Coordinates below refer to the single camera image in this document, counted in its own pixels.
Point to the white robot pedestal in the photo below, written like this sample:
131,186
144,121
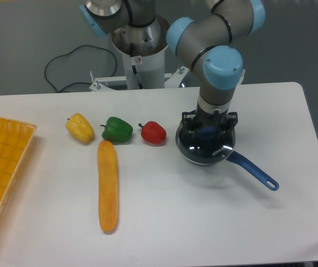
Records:
143,55

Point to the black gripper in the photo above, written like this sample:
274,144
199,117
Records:
226,121

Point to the dark blue saucepan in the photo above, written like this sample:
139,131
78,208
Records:
253,171

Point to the red bell pepper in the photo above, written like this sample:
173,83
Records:
153,133

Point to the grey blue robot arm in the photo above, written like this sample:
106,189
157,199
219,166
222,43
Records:
203,47

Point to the long orange baguette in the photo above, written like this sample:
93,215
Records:
108,203

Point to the green bell pepper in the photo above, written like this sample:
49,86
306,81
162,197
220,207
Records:
117,130

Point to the yellow bell pepper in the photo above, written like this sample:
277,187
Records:
79,128

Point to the glass pot lid blue knob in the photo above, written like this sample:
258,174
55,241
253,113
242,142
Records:
204,132

